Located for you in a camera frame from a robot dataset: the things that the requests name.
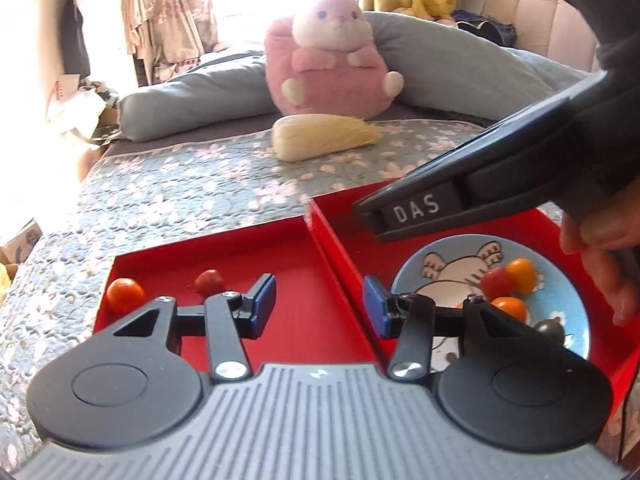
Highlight small dark brown tomato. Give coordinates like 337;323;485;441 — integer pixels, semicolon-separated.
532;317;568;346

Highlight long grey-blue pillow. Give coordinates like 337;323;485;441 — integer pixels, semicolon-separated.
117;10;601;143

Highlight red tray with plate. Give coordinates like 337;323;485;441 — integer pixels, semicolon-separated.
309;180;640;461

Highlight small yellowish orange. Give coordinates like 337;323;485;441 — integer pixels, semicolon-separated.
506;258;538;295

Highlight deep orange tangerine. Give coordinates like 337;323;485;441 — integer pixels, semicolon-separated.
106;278;147;317

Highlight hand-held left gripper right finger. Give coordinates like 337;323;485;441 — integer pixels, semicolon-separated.
362;275;571;380

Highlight beige padded headboard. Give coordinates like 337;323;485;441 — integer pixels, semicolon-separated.
485;0;601;71

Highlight white box red print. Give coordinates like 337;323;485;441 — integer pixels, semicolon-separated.
47;74;108;136

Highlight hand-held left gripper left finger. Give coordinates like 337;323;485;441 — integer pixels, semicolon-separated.
111;274;277;381

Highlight napa cabbage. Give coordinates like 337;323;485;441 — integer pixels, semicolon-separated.
271;114;381;162

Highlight wide red tray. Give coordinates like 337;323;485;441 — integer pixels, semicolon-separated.
92;217;386;376

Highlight blue cartoon animal plate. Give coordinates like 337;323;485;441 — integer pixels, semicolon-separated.
390;235;592;373

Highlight small red tomato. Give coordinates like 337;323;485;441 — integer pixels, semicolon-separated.
193;269;225;301

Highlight person's right hand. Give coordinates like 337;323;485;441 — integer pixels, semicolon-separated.
559;190;640;326

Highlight hanging dark garment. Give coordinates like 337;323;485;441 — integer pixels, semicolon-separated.
61;0;92;77

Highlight hanging pale clothes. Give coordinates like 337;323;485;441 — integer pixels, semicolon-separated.
120;0;221;86

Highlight brown cardboard box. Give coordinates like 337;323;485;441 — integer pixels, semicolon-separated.
0;220;43;266

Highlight red apple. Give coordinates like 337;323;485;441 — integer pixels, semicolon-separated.
481;267;517;301

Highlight floral quilted blanket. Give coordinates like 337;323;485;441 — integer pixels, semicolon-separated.
0;119;640;461

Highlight dark blue clothing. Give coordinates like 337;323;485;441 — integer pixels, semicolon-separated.
455;10;518;46

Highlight pink plush toy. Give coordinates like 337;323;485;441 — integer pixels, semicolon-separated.
264;0;405;117

